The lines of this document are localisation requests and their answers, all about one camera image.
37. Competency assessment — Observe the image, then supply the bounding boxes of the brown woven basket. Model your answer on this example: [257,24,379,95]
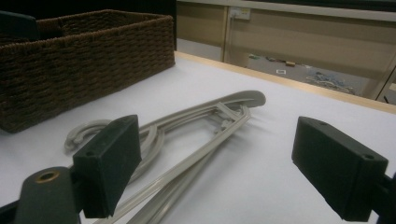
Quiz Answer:
[0,8,177,134]

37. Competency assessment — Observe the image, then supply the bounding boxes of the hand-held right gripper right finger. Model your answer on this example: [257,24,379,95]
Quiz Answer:
[291,116,389,222]

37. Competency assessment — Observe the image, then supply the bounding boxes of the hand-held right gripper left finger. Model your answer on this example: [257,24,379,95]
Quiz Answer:
[72,114,143,219]

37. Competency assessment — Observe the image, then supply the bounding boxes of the pale metal stand leg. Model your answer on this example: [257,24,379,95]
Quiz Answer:
[362,55,396,101]

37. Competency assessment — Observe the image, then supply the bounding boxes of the pile of pale cables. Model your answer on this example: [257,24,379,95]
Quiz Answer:
[305,71,357,95]

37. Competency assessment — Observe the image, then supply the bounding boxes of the white wall socket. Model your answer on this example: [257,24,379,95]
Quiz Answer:
[229,7,251,21]

